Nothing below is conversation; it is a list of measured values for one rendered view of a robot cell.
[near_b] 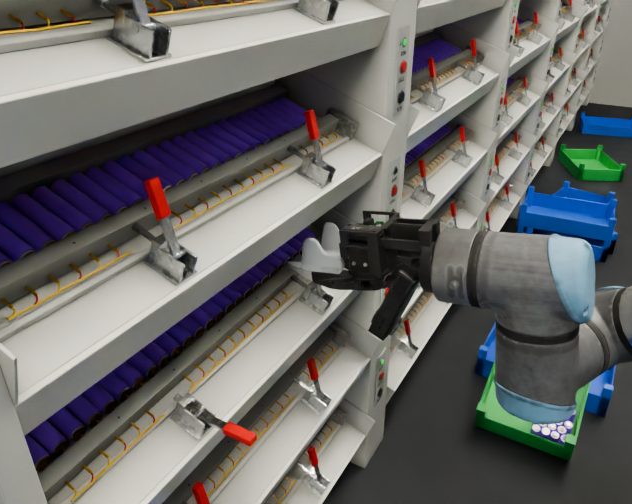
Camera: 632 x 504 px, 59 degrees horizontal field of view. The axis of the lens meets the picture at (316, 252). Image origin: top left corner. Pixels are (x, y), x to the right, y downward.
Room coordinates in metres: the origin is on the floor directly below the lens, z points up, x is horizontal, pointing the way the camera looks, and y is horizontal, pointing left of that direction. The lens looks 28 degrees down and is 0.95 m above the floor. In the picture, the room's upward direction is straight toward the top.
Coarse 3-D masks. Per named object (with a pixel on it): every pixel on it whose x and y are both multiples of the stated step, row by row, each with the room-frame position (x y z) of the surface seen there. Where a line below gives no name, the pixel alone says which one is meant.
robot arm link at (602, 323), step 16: (608, 288) 0.63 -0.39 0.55; (624, 288) 0.58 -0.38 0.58; (608, 304) 0.57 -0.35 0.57; (624, 304) 0.55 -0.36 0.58; (592, 320) 0.56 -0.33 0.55; (608, 320) 0.55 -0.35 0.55; (624, 320) 0.54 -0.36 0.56; (608, 336) 0.54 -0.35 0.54; (624, 336) 0.53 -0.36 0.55; (608, 352) 0.53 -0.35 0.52; (624, 352) 0.53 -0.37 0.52; (608, 368) 0.53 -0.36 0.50
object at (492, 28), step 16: (512, 0) 1.43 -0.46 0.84; (480, 16) 1.45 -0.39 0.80; (496, 16) 1.43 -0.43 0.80; (480, 32) 1.44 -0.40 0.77; (496, 32) 1.42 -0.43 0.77; (496, 80) 1.42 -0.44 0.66; (496, 96) 1.41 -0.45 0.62; (464, 112) 1.45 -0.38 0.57; (480, 112) 1.43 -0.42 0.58; (496, 128) 1.46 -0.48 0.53; (496, 144) 1.49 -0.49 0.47; (480, 176) 1.42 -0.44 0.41; (480, 192) 1.42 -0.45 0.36
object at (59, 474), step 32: (224, 320) 0.58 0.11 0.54; (192, 352) 0.52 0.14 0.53; (224, 352) 0.54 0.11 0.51; (160, 384) 0.47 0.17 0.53; (192, 384) 0.49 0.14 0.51; (128, 416) 0.42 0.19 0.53; (160, 416) 0.44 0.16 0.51; (96, 448) 0.38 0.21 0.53; (128, 448) 0.40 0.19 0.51; (64, 480) 0.35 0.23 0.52
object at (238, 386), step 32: (320, 224) 0.86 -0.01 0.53; (288, 288) 0.70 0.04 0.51; (256, 320) 0.62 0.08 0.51; (288, 320) 0.63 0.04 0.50; (320, 320) 0.65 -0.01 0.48; (256, 352) 0.57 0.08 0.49; (288, 352) 0.58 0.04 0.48; (224, 384) 0.51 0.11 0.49; (256, 384) 0.52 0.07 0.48; (224, 416) 0.47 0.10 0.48; (160, 448) 0.41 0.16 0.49; (192, 448) 0.42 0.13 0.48; (128, 480) 0.37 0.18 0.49; (160, 480) 0.38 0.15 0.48
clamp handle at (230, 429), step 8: (200, 416) 0.44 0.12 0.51; (208, 416) 0.44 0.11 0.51; (216, 424) 0.43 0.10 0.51; (224, 424) 0.43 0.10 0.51; (232, 424) 0.43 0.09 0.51; (224, 432) 0.42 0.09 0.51; (232, 432) 0.42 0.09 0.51; (240, 432) 0.42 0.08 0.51; (248, 432) 0.42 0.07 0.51; (240, 440) 0.41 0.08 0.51; (248, 440) 0.41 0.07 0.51
